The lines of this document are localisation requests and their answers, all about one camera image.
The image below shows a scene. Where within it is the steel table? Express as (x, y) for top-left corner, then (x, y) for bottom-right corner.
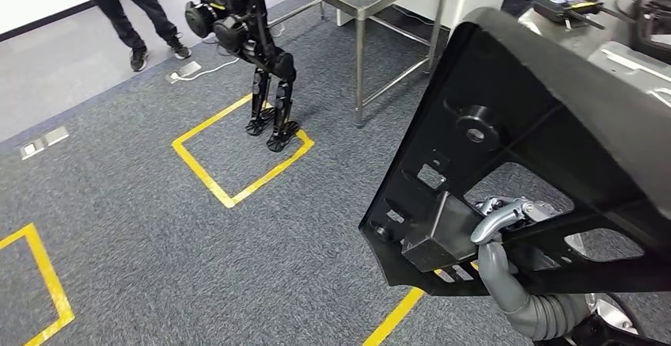
(268, 0), (456, 128)

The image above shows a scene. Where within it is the black remote controller with screen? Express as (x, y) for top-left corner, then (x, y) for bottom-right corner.
(533, 0), (639, 32)

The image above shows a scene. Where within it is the white power cable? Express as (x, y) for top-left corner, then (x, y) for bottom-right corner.
(175, 55), (241, 83)

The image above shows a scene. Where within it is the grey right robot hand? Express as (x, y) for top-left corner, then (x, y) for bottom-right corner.
(470, 196), (589, 317)

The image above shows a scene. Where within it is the black plastic frame part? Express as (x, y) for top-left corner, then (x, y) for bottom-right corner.
(358, 6), (671, 299)

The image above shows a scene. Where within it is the grey floor socket box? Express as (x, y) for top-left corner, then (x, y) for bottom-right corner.
(43, 125), (70, 148)
(20, 138), (46, 162)
(165, 60), (203, 85)

